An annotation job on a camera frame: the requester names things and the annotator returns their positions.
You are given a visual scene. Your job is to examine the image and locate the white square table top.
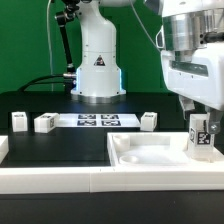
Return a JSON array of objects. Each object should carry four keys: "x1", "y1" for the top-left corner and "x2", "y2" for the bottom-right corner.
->
[{"x1": 107, "y1": 132, "x2": 224, "y2": 167}]

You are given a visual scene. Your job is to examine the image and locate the white left fence bar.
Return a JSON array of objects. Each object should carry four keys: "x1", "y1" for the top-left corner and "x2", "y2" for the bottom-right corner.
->
[{"x1": 0, "y1": 136, "x2": 9, "y2": 163}]

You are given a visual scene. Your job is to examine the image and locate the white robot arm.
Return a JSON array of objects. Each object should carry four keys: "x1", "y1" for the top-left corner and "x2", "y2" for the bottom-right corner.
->
[{"x1": 72, "y1": 0, "x2": 224, "y2": 134}]

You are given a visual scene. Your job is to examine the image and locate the thin white cable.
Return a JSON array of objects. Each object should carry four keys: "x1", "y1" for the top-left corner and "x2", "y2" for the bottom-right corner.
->
[{"x1": 46, "y1": 0, "x2": 55, "y2": 92}]

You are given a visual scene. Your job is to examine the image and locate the white fence bar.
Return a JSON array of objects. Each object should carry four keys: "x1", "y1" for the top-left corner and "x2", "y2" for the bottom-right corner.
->
[
  {"x1": 0, "y1": 164, "x2": 224, "y2": 194},
  {"x1": 0, "y1": 136, "x2": 9, "y2": 163}
]

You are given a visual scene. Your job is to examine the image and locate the white front fence bar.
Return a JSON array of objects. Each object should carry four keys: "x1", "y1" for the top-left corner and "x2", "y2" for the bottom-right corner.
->
[{"x1": 0, "y1": 164, "x2": 224, "y2": 194}]

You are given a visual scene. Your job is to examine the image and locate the white sheet with tags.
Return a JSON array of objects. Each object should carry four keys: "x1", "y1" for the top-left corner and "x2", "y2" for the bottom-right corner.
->
[{"x1": 57, "y1": 113, "x2": 140, "y2": 127}]

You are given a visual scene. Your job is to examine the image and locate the black cable bundle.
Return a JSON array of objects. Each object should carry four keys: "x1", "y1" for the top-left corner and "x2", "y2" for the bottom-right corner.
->
[{"x1": 17, "y1": 74, "x2": 73, "y2": 93}]

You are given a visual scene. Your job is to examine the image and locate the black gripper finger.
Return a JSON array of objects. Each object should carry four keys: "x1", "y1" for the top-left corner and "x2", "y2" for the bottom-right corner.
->
[
  {"x1": 179, "y1": 96, "x2": 195, "y2": 120},
  {"x1": 206, "y1": 109, "x2": 223, "y2": 134}
]

